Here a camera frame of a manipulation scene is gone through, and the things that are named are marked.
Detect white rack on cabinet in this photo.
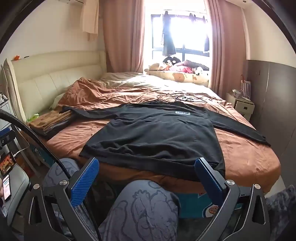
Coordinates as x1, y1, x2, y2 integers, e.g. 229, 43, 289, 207
241, 80, 251, 99

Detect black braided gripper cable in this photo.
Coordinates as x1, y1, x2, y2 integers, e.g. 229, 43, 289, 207
0, 109, 71, 179

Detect folded grey garment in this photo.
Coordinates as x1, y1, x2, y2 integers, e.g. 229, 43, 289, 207
36, 116, 73, 140

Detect cream padded headboard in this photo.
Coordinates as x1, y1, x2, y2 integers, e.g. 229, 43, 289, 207
1, 51, 107, 122

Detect folded tan garment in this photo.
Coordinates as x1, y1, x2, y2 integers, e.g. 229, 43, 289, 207
29, 110, 72, 135

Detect black long-sleeve sweater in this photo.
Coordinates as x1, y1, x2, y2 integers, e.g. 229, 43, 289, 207
62, 100, 267, 181

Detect smartphone with lit screen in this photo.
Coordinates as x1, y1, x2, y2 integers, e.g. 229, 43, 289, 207
3, 174, 11, 200

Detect beige bed sheet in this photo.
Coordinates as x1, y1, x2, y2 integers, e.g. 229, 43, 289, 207
99, 72, 210, 93

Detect pink left curtain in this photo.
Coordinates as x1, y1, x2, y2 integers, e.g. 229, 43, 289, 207
100, 1, 145, 73

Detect bear print long pillow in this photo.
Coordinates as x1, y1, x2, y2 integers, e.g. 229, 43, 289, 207
144, 63, 209, 87

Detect black white plush toy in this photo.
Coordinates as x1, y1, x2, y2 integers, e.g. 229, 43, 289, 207
163, 56, 181, 66

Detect pink right curtain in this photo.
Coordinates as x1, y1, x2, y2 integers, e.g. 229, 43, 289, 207
208, 1, 246, 98

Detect brown terry bed blanket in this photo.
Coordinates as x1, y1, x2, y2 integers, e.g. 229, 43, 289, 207
46, 78, 280, 193

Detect patterned grey trouser leg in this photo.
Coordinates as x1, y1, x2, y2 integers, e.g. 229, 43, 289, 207
43, 158, 181, 241

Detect black cable on bed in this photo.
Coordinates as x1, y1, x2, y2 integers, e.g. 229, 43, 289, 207
157, 91, 223, 103

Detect pink curtain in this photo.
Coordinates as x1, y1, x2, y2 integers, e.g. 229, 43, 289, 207
208, 1, 246, 98
100, 1, 145, 73

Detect white bedside cabinet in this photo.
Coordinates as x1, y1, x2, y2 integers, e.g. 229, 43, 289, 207
225, 93, 255, 121

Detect dark hanging garment at window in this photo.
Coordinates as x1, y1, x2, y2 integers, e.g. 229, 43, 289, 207
163, 11, 176, 56

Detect dark wardrobe doors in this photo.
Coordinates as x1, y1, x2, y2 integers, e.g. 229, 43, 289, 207
247, 60, 295, 185

